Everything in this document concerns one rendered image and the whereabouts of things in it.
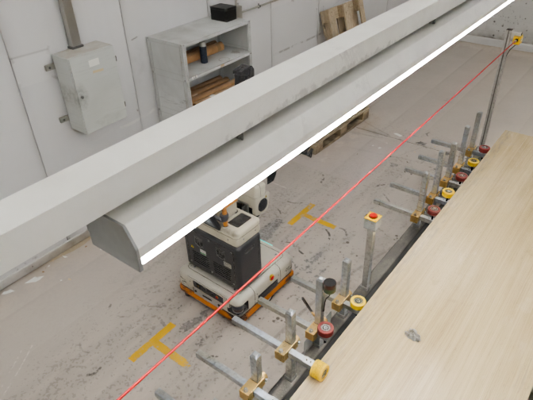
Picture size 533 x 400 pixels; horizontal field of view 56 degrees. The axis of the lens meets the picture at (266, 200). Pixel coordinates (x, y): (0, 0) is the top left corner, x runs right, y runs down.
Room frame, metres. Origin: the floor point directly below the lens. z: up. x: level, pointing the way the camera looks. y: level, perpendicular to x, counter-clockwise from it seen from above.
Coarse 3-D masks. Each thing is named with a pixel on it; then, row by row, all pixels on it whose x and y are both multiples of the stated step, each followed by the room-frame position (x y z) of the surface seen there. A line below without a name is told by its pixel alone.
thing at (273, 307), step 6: (258, 300) 1.91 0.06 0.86; (264, 300) 1.90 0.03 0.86; (264, 306) 1.88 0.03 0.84; (270, 306) 1.86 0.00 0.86; (276, 306) 1.85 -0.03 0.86; (276, 312) 1.83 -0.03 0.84; (282, 312) 1.81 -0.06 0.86; (300, 318) 1.77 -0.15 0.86; (300, 324) 1.74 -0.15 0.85; (306, 324) 1.73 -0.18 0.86; (318, 336) 1.67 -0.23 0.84
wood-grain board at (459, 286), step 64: (512, 192) 2.78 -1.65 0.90; (448, 256) 2.16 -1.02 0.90; (512, 256) 2.14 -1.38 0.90; (384, 320) 1.70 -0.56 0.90; (448, 320) 1.69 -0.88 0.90; (512, 320) 1.67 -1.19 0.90; (320, 384) 1.35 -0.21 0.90; (384, 384) 1.34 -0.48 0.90; (448, 384) 1.33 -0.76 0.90; (512, 384) 1.32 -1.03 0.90
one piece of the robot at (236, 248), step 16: (224, 208) 2.62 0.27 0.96; (240, 208) 2.88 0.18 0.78; (224, 224) 2.61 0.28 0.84; (240, 224) 2.65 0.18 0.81; (256, 224) 2.68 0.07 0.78; (192, 240) 2.81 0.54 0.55; (208, 240) 2.70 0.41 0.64; (224, 240) 2.60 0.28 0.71; (240, 240) 2.56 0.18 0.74; (256, 240) 2.67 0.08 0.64; (192, 256) 2.83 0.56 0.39; (208, 256) 2.72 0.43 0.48; (224, 256) 2.61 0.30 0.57; (240, 256) 2.55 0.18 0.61; (256, 256) 2.67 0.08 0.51; (208, 272) 2.74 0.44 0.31; (224, 272) 2.62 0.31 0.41; (240, 272) 2.54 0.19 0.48; (256, 272) 2.66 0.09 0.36
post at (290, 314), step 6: (288, 312) 1.53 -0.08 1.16; (294, 312) 1.53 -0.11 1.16; (288, 318) 1.52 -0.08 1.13; (294, 318) 1.53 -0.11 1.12; (288, 324) 1.52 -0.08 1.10; (294, 324) 1.53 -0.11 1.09; (288, 330) 1.52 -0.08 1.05; (294, 330) 1.53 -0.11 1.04; (288, 336) 1.52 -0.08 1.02; (294, 336) 1.53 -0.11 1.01; (288, 342) 1.52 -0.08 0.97; (288, 360) 1.52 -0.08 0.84; (294, 360) 1.53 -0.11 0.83; (288, 366) 1.52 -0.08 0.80; (294, 366) 1.53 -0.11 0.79; (288, 372) 1.52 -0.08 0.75; (294, 372) 1.53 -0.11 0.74
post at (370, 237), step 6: (372, 234) 2.11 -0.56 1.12; (366, 240) 2.13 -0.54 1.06; (372, 240) 2.11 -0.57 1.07; (366, 246) 2.13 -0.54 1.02; (372, 246) 2.12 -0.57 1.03; (366, 252) 2.12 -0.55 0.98; (372, 252) 2.12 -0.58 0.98; (366, 258) 2.12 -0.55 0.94; (372, 258) 2.13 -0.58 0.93; (366, 264) 2.12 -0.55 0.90; (366, 270) 2.12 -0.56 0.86; (366, 276) 2.11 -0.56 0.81; (366, 282) 2.11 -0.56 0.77; (360, 288) 2.13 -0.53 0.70; (366, 288) 2.10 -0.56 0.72
